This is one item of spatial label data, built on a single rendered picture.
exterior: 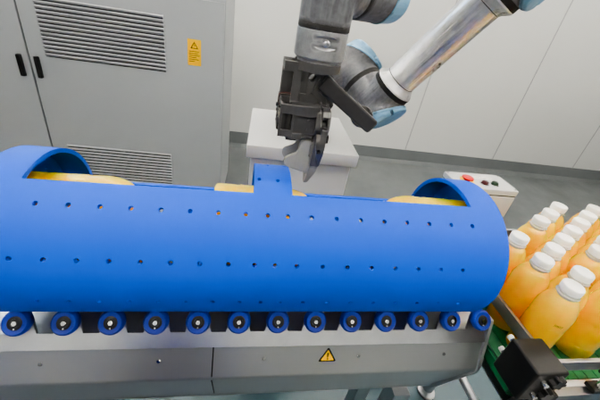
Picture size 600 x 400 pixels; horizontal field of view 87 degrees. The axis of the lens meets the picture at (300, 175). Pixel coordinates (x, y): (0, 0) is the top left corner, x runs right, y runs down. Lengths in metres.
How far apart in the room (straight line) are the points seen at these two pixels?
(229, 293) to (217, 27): 1.67
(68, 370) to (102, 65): 1.75
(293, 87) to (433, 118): 3.46
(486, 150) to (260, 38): 2.94
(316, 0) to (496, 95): 3.79
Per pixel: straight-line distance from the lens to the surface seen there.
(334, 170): 0.93
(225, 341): 0.70
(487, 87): 4.08
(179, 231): 0.51
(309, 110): 0.48
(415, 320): 0.76
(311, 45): 0.47
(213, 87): 2.08
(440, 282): 0.63
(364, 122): 0.52
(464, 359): 0.91
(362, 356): 0.78
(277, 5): 3.25
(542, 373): 0.79
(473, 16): 0.83
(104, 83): 2.27
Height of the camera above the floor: 1.52
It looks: 29 degrees down
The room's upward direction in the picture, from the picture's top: 10 degrees clockwise
